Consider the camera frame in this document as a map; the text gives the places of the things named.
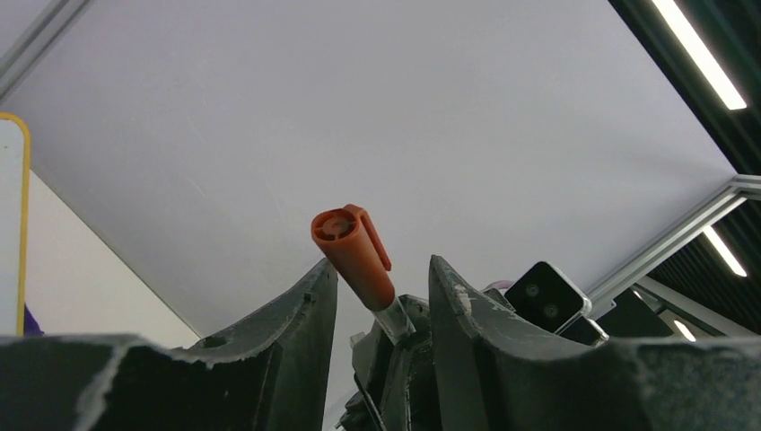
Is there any white marker pen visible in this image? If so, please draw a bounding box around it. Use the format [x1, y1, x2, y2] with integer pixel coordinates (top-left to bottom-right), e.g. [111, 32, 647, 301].
[372, 297, 416, 345]

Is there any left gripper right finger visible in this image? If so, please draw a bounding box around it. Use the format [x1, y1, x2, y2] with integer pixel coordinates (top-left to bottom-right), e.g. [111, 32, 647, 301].
[428, 256, 760, 430]

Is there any ceiling light strip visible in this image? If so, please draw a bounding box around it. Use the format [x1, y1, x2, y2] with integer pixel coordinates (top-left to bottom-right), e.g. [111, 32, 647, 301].
[652, 0, 748, 110]
[703, 226, 748, 277]

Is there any yellow framed whiteboard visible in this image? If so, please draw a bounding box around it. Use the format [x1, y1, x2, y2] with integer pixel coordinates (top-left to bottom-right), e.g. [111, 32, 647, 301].
[1, 112, 31, 337]

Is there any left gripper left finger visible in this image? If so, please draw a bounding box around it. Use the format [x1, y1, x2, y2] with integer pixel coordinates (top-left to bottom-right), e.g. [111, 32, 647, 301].
[1, 260, 337, 430]

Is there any red marker cap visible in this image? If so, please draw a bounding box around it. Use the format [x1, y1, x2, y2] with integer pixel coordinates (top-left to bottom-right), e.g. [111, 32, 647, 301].
[311, 204, 396, 312]

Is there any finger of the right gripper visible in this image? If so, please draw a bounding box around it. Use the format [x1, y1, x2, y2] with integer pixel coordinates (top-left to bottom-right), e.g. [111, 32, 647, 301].
[380, 294, 444, 431]
[352, 322, 405, 430]

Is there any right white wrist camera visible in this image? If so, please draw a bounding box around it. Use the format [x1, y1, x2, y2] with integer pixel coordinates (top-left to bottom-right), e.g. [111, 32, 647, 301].
[503, 261, 609, 347]

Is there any purple cloth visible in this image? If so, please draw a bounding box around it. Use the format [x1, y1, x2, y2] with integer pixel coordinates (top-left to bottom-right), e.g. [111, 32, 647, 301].
[23, 305, 45, 337]

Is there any aluminium frame post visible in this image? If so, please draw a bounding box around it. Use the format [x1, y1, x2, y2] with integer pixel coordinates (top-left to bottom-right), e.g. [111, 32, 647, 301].
[588, 174, 760, 319]

